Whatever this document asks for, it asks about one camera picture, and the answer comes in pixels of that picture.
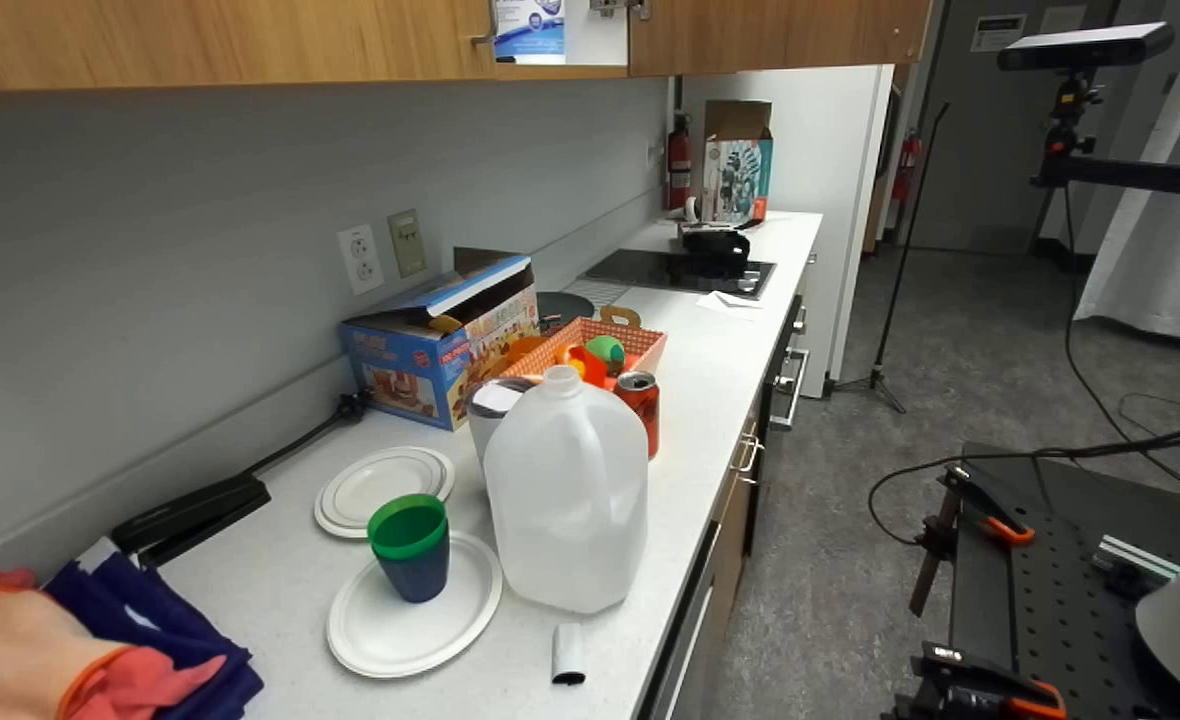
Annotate narrow wooden cabinet door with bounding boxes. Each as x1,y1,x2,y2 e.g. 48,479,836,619
629,0,939,79

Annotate grey base cabinet drawers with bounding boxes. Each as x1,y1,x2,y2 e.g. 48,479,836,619
636,283,819,720

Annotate white interior cabinet body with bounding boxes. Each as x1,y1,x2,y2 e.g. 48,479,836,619
488,0,636,84

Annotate wide wooden cabinet door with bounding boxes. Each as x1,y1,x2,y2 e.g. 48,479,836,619
0,0,502,97

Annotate orange ball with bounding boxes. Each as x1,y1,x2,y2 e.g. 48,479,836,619
565,345,614,394

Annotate green ball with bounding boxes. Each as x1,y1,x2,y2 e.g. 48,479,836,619
584,331,632,376

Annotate orange plastic tray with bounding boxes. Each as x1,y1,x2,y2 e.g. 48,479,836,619
497,313,672,394

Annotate brown tape roll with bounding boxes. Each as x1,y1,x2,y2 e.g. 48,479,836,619
595,300,648,337

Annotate dark round plate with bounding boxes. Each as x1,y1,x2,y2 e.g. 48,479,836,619
531,289,602,340

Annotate red soda can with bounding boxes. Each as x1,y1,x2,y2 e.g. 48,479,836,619
614,370,667,465

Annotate black glass cooktop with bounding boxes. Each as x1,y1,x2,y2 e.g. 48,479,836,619
575,243,779,303

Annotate translucent plastic milk jug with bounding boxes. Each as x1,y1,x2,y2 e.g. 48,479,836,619
481,363,657,619

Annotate black cooking pot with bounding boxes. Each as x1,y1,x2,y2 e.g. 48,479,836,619
672,220,758,279

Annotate blue cardboard food box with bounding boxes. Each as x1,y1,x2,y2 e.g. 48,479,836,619
336,251,548,435

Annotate red fire extinguisher by counter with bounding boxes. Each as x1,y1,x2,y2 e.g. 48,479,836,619
659,107,701,220

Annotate green plastic cup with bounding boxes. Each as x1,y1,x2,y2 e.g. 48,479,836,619
364,487,456,569

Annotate small white paper plates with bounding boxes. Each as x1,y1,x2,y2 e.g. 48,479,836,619
309,439,459,543

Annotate teal printed cardboard box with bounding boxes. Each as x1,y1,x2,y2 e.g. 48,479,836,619
701,97,779,223

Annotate blue plastic cup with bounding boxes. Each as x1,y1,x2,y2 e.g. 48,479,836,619
372,528,456,610

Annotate small white black marker cap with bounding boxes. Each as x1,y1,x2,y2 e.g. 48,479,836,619
548,619,593,694

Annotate thin black light stand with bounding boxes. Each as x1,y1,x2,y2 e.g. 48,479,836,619
864,101,957,420

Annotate large white paper plate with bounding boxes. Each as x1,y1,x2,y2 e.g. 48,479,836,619
319,528,508,683

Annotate white wipes tub blue label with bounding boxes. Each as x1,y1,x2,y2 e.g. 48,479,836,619
488,0,572,68

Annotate red fire extinguisher by doorway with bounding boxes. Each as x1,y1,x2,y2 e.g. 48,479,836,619
890,129,934,220

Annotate black stapler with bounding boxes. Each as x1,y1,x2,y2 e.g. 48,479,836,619
109,471,275,574

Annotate black orange clamp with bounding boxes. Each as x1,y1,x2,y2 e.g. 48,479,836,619
905,459,1039,619
897,639,1072,720

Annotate dark blue cloth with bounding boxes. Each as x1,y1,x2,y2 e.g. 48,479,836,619
43,549,267,720

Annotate black perforated breadboard table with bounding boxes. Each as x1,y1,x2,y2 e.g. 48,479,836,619
945,439,1180,720

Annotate white fabric backdrop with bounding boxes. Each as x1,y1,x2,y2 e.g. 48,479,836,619
1072,0,1180,347

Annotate orange pink cloth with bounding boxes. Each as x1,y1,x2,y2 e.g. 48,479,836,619
0,569,234,720

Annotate beige wall switch plate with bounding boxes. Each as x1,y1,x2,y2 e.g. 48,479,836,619
385,204,432,283

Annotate white wall outlet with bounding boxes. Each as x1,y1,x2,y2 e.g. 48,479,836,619
336,217,394,300

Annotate black power cord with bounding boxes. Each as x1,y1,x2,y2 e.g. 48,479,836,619
249,389,372,471

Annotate looped black floor cable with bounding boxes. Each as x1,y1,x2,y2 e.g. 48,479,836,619
864,406,1180,553

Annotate hanging black cable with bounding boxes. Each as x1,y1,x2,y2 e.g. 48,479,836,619
1061,232,1180,507

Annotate black camera tripod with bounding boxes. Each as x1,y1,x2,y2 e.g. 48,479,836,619
1029,64,1180,260

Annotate silver aluminium rail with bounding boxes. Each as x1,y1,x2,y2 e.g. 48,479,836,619
1094,528,1180,590

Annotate black flat camera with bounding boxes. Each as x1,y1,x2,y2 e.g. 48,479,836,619
991,15,1178,77

